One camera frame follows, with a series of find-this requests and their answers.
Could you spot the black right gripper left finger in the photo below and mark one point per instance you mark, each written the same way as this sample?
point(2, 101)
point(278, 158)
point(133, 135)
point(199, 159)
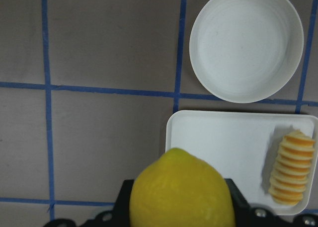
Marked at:
point(119, 215)

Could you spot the sliced orange stack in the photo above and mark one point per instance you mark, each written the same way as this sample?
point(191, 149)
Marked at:
point(290, 173)

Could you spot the white rectangular tray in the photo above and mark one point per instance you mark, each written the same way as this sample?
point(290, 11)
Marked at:
point(242, 147)

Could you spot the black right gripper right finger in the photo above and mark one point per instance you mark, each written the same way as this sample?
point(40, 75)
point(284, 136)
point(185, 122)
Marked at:
point(249, 216)

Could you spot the cream ceramic bowl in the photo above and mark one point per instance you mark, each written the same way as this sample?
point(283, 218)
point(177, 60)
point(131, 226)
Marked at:
point(244, 51)

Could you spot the yellow lemon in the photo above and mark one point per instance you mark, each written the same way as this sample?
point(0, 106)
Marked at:
point(180, 190)

